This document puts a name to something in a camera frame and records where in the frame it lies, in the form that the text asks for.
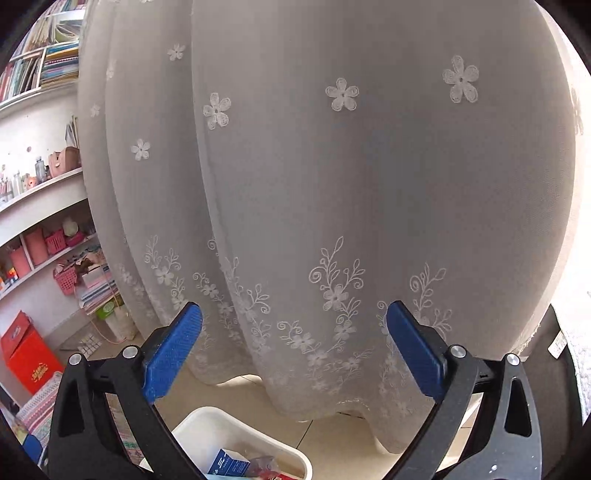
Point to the checked grey cloth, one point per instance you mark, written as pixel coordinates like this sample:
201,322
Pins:
85,341

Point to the pile of folders and boxes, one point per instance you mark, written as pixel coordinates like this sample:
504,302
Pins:
97,286

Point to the white bookshelf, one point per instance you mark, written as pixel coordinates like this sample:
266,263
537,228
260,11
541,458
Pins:
41,203

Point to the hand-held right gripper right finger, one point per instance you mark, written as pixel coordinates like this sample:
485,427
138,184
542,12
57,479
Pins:
415,350

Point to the pink felt holder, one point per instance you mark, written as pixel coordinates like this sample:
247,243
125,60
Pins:
64,162

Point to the beige flower lace curtain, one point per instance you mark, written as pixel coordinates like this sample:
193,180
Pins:
323,161

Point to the pink pen cup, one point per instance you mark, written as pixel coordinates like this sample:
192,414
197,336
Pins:
19,261

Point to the blue paper carton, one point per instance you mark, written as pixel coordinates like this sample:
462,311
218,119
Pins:
228,463

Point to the small glass bottle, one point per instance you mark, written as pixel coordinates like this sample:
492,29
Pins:
40,170

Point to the tall pink cup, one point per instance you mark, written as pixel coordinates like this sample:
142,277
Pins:
36,247

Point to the white tote bag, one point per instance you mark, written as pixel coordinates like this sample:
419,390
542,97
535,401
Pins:
121,323

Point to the red envelope blue print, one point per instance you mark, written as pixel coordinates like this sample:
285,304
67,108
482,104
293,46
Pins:
16,331

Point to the white plastic bin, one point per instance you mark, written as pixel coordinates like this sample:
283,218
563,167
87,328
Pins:
207,424

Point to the red cardboard box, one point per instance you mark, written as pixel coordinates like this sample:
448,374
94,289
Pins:
32,364

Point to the dark cloth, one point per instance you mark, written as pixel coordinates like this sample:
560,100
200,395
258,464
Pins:
549,378

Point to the clear crumpled plastic wrapper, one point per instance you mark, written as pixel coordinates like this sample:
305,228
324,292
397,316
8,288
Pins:
263,465

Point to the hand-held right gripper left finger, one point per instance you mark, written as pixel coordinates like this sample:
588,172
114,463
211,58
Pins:
175,350

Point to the large pink mesh basket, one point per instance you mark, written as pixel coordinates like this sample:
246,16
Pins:
66,280

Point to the red wrapper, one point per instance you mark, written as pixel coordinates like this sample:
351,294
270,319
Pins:
277,475

